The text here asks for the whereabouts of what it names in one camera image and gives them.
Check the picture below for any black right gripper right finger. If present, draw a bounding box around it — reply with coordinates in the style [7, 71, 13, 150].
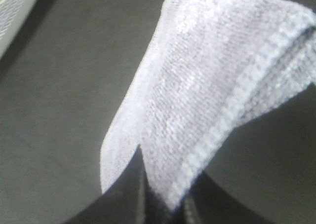
[182, 172, 269, 224]

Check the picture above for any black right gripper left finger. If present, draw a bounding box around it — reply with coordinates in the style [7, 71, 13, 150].
[65, 147, 173, 224]

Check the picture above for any lavender towel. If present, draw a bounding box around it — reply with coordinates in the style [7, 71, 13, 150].
[100, 0, 316, 210]

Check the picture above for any grey perforated laundry basket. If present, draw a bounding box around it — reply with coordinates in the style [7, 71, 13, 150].
[0, 0, 37, 57]

